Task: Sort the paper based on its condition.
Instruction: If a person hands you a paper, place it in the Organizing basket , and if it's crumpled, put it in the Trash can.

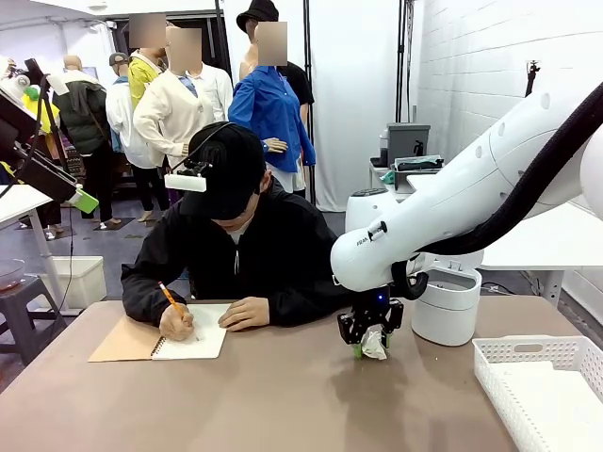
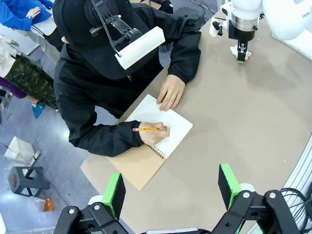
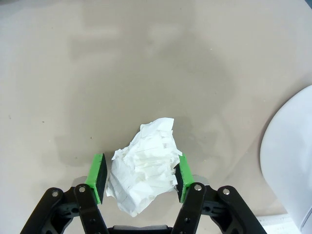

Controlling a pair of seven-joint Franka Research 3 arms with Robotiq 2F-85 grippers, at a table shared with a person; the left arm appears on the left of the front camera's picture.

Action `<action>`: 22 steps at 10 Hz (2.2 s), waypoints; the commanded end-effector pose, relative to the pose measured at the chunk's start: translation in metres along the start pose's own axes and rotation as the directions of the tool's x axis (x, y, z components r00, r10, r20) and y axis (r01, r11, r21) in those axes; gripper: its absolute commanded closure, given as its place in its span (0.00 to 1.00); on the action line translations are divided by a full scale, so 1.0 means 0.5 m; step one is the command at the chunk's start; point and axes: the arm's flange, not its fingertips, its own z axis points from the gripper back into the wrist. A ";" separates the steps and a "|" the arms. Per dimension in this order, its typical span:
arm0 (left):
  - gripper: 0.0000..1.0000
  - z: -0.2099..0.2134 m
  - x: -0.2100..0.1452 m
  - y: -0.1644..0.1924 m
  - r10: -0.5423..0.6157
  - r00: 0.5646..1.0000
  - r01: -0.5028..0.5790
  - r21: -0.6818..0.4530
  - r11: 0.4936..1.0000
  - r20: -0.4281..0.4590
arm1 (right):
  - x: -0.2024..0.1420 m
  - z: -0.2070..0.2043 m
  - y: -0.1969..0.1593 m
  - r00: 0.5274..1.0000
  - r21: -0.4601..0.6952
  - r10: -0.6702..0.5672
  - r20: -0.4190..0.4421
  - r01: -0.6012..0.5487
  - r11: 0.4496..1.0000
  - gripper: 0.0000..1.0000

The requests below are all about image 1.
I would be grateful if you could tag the white table with legs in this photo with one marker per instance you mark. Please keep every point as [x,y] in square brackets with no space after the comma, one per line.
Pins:
[19,202]

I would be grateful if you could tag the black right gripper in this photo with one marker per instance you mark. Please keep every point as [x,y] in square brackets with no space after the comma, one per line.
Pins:
[374,308]

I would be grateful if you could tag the person's left forearm black sleeve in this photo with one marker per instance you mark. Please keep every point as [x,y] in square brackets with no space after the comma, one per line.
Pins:
[306,311]

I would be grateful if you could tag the person's right forearm black sleeve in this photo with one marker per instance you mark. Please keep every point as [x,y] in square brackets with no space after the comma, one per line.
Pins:
[141,296]

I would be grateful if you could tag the white storage bin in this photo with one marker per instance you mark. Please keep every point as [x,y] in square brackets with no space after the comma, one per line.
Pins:
[85,282]

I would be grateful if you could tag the orange pencil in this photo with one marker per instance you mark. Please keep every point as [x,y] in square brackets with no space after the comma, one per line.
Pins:
[167,294]

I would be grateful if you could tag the mannequin in black t-shirt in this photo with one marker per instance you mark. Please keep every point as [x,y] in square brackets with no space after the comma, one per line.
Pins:
[301,85]

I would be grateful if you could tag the person's left hand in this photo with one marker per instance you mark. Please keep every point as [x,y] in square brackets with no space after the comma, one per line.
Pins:
[245,315]

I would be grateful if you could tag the green cloth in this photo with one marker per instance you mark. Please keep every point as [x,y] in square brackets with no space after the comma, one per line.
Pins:
[387,178]

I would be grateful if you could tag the white head-mounted camera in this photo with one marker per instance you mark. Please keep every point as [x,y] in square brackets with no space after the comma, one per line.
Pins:
[184,182]

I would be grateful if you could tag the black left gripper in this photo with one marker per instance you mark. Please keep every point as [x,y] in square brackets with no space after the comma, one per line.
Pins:
[14,122]

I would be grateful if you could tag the person's right hand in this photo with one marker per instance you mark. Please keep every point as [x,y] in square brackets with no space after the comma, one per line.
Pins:
[176,325]

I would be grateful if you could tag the white lidded trash bin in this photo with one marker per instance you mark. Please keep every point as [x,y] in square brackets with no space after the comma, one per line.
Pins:
[445,311]

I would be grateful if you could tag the black baseball cap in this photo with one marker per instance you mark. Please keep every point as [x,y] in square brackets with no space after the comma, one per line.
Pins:
[231,169]

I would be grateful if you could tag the small white side table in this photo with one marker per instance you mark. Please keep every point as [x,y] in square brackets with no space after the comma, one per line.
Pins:
[374,172]

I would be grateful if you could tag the mannequin in blue shirt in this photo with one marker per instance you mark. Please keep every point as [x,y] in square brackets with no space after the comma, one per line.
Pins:
[273,103]

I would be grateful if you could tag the black tripod with small camera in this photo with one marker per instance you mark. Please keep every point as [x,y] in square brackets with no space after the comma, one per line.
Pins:
[531,82]

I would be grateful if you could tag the clear glass bowl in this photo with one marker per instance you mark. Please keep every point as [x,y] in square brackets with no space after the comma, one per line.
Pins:
[9,278]

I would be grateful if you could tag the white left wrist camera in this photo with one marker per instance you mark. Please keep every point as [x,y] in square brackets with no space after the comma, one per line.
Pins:
[57,84]

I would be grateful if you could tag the grey plastic stool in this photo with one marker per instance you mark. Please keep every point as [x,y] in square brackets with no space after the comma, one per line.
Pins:
[23,301]

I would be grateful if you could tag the mannequin in cream cardigan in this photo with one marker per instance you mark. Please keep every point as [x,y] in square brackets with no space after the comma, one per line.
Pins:
[165,113]

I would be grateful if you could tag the grey box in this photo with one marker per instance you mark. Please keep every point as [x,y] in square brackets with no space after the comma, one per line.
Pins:
[407,141]

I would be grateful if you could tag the white perforated plastic basket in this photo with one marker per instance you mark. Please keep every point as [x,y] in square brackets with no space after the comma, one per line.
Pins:
[494,391]

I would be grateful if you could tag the seated person black jacket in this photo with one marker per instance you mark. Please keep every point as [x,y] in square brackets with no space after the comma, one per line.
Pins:
[282,245]

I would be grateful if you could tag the grey tray with black items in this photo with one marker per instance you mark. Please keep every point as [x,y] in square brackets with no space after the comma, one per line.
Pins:
[417,172]

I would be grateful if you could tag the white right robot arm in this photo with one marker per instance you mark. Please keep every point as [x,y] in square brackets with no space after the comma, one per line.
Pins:
[424,221]

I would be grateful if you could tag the mannequin in white shirt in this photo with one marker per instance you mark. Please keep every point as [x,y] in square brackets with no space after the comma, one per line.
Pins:
[220,92]

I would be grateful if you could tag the spiral notebook brown cover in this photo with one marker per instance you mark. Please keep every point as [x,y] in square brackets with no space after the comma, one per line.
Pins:
[202,346]

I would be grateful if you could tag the large white table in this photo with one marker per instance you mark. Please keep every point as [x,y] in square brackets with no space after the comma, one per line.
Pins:
[542,240]

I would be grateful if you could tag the white bottle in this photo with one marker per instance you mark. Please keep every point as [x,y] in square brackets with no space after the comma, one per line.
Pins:
[384,146]

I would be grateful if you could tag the black light stand pole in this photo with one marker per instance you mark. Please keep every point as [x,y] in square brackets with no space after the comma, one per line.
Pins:
[401,70]
[221,28]
[308,47]

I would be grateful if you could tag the black bucket hat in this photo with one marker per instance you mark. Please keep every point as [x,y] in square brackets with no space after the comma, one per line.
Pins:
[259,11]

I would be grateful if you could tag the white paper ball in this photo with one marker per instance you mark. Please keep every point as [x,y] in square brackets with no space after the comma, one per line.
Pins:
[373,346]

